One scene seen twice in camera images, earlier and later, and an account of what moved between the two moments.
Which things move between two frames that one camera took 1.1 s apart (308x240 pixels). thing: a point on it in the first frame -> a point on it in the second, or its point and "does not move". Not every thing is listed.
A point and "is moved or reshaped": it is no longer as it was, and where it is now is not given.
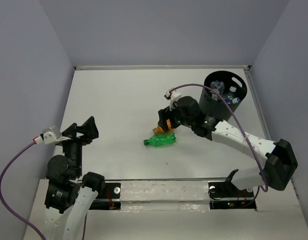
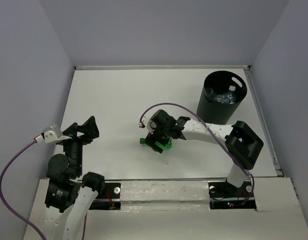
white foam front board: (164, 196) does not move
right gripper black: (163, 114) -> (151, 139)
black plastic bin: (232, 87) does not move
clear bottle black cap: (212, 96) -> (209, 91)
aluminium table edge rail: (162, 67) does not move
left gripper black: (89, 127) does not move
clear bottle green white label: (231, 98) is moved or reshaped
